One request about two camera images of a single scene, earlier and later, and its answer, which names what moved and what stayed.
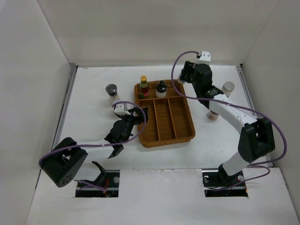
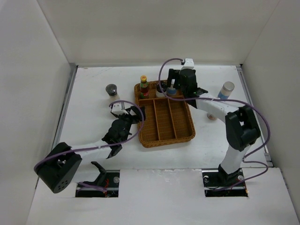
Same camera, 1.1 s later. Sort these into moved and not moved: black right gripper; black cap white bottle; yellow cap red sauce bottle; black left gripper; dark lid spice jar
Moved: black right gripper
Not moved: yellow cap red sauce bottle; black cap white bottle; black left gripper; dark lid spice jar
